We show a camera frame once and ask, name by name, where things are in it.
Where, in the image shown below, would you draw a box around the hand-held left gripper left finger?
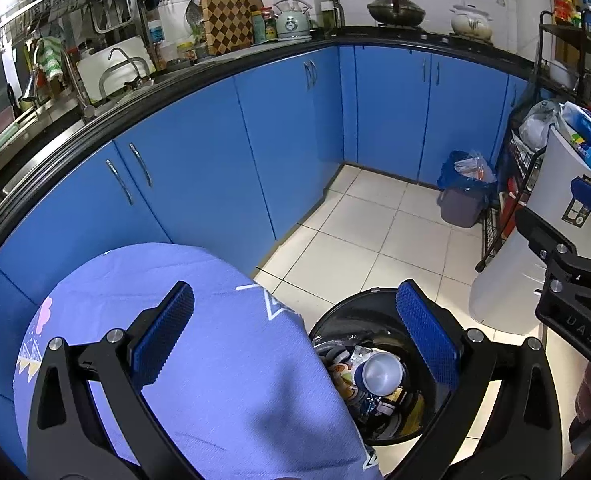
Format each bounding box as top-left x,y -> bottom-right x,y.
26,280 -> 196,480

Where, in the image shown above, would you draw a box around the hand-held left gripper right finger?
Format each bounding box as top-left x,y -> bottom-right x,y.
395,279 -> 566,480

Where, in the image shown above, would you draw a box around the blue paper cup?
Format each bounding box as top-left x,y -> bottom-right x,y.
353,351 -> 407,396

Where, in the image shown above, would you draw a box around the black trash bin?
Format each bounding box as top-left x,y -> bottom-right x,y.
307,287 -> 501,448

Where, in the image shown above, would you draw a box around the orange white wrapper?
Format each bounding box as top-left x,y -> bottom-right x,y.
329,364 -> 355,400

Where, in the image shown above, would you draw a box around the white appliance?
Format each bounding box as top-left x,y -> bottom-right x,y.
469,125 -> 591,336

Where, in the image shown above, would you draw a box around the black metal rack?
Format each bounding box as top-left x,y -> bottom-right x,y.
475,10 -> 591,271

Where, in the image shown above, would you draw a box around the grey bin with blue bag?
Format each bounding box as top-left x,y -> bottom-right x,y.
436,150 -> 497,228

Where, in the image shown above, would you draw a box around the blue patterned tablecloth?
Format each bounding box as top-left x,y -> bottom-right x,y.
12,242 -> 383,480

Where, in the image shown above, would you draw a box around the white plastic bag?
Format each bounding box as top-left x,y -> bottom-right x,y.
518,100 -> 561,150

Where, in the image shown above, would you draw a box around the blue kitchen cabinets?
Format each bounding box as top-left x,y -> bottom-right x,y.
0,42 -> 541,461

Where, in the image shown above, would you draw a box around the white ceramic pot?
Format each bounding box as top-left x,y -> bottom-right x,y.
449,4 -> 493,40

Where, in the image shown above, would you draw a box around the wok with lid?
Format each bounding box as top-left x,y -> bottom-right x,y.
367,0 -> 426,27

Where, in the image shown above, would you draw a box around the steel kitchen faucet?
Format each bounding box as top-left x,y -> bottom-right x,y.
18,37 -> 96,121

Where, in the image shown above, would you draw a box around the small curved faucet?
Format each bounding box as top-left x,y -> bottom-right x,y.
98,47 -> 143,91

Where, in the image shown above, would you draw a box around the white plastic board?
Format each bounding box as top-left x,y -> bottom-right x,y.
76,36 -> 156,101

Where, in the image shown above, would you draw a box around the glass bottle with lid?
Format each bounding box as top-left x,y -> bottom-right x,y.
320,0 -> 345,30

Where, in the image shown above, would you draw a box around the green white striped cloth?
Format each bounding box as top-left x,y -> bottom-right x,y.
35,36 -> 65,81

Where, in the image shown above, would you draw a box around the green kettle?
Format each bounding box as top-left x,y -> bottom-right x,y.
274,0 -> 313,42

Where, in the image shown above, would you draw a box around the green jar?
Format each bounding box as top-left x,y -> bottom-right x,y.
252,7 -> 277,43

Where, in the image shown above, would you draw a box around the checkered wooden cutting board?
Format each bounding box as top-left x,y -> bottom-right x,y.
198,0 -> 253,56

